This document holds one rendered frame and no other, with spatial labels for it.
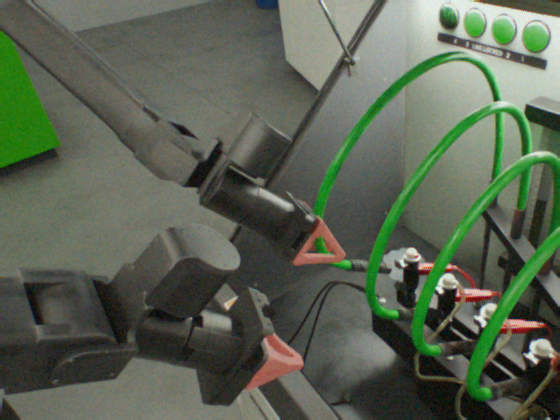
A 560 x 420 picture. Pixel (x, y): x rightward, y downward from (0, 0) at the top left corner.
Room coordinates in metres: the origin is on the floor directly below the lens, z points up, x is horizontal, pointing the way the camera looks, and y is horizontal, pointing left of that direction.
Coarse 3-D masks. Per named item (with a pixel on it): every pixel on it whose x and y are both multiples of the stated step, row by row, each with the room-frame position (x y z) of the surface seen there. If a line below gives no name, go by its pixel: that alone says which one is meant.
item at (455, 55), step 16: (432, 64) 0.62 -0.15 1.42; (480, 64) 0.67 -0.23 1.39; (400, 80) 0.59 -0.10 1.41; (496, 80) 0.69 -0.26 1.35; (384, 96) 0.58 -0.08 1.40; (496, 96) 0.70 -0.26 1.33; (368, 112) 0.56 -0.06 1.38; (496, 128) 0.71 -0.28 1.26; (352, 144) 0.54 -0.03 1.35; (496, 144) 0.71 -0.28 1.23; (336, 160) 0.53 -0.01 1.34; (496, 160) 0.71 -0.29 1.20; (336, 176) 0.53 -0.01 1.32; (496, 176) 0.71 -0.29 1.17; (320, 192) 0.52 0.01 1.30; (320, 208) 0.51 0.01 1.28; (320, 240) 0.51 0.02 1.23
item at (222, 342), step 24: (216, 312) 0.33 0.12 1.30; (240, 312) 0.34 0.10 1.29; (192, 336) 0.29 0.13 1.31; (216, 336) 0.30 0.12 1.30; (240, 336) 0.31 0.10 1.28; (264, 336) 0.31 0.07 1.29; (192, 360) 0.29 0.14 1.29; (216, 360) 0.29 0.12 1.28; (240, 360) 0.30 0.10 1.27; (216, 384) 0.29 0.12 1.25
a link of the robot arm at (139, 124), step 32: (0, 0) 0.68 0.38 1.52; (32, 0) 0.69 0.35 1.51; (32, 32) 0.65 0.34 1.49; (64, 32) 0.65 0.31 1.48; (64, 64) 0.62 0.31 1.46; (96, 64) 0.61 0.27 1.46; (96, 96) 0.58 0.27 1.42; (128, 96) 0.57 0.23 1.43; (128, 128) 0.55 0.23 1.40; (160, 128) 0.54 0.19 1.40
